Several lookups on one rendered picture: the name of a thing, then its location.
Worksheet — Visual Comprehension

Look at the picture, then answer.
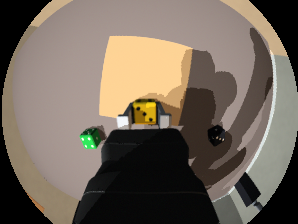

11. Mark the green die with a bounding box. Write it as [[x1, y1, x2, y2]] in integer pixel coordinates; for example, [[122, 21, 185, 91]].
[[80, 128, 102, 149]]

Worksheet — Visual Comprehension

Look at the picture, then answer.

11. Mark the peach flat mat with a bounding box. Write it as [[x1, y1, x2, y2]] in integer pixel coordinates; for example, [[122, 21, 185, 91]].
[[100, 36, 193, 126]]

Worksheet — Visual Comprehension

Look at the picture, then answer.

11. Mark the yellow die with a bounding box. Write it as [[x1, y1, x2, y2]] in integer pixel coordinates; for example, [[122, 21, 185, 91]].
[[133, 99, 156, 124]]

